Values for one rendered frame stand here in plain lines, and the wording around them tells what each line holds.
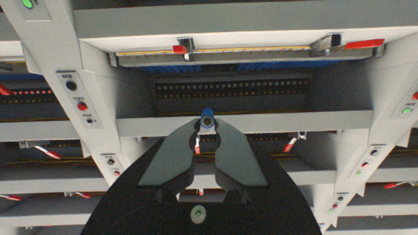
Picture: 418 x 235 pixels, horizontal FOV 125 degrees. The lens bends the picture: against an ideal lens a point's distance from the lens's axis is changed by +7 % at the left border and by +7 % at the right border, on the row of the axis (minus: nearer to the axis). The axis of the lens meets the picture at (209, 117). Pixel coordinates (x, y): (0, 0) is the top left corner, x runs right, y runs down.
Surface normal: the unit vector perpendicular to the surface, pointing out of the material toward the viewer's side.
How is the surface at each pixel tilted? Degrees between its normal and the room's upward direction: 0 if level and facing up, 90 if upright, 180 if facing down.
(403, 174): 107
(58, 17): 90
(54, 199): 163
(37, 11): 90
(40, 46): 90
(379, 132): 90
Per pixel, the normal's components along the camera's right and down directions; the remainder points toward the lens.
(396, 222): -0.04, -0.99
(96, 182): 0.00, 0.13
